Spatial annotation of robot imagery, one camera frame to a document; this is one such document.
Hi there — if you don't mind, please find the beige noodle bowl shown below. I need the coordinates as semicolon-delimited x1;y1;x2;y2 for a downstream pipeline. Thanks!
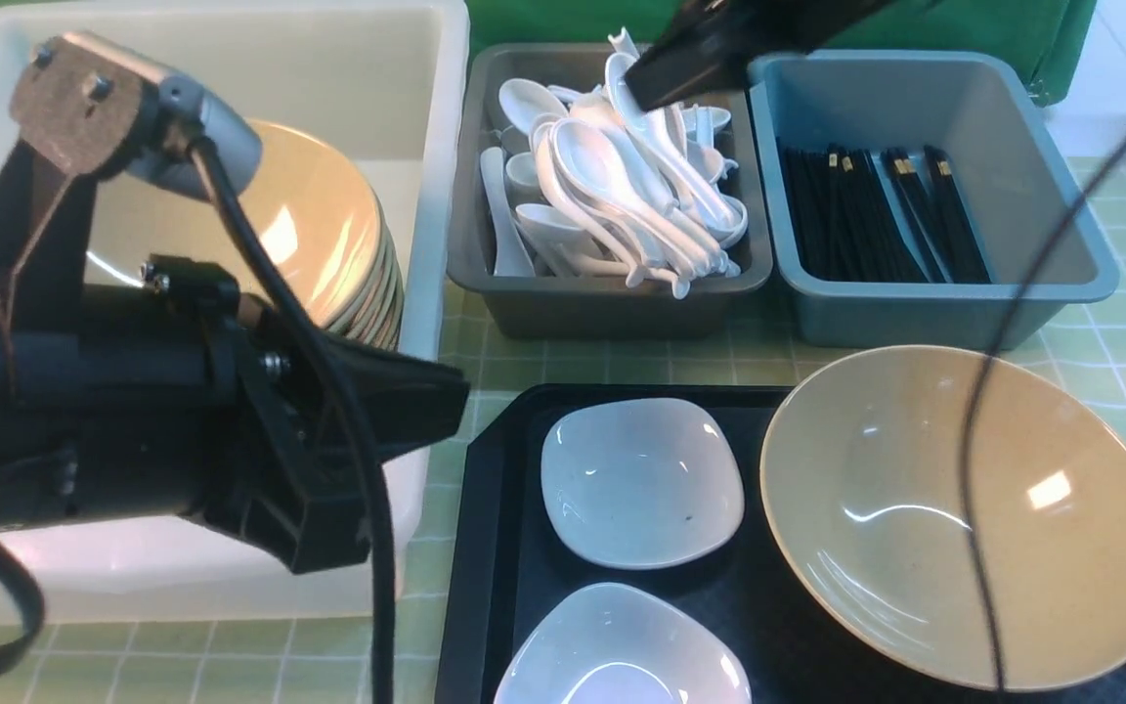
759;346;1126;692

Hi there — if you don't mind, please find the stack of beige bowls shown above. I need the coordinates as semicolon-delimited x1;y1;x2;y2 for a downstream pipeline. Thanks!
84;121;404;349

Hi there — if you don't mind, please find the black plastic serving tray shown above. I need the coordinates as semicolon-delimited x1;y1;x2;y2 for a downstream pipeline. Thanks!
436;383;1126;704

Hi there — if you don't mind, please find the white square front dish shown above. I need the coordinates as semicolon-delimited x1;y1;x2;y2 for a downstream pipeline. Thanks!
495;581;752;703

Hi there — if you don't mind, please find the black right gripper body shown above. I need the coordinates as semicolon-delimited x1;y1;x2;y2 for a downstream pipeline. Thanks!
625;1;890;112

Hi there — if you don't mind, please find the white ceramic soup spoon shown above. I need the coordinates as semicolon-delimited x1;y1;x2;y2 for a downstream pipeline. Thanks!
551;117;715;278

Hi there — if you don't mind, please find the pile of white soup spoons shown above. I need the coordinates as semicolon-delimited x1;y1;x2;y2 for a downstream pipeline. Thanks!
479;30;750;298

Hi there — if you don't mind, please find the white square side dish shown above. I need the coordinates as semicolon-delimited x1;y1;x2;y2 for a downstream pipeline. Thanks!
540;398;745;571

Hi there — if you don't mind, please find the grey plastic spoon bin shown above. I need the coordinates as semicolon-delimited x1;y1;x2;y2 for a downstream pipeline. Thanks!
447;43;774;340

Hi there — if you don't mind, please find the large white plastic tub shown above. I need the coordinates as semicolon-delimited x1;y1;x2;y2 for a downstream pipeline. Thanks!
0;1;470;624

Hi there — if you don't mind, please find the green fabric backdrop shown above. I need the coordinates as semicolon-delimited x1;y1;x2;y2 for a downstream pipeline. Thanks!
466;1;1096;107

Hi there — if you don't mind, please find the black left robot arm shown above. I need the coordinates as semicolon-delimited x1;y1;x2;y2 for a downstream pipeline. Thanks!
0;258;470;581

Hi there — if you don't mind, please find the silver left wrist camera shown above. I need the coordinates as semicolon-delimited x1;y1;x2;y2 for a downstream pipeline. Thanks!
9;30;263;200

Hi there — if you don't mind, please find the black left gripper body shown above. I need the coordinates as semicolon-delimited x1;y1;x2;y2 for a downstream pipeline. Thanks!
142;253;470;574

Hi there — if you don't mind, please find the blue-grey plastic chopstick bin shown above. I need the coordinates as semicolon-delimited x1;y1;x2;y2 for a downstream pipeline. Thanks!
748;50;1080;349

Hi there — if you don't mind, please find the bundle of black chopsticks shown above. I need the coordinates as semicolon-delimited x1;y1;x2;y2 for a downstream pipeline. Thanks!
778;144;995;285

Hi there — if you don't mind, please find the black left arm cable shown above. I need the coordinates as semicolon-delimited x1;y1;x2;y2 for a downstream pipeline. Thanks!
0;137;397;704

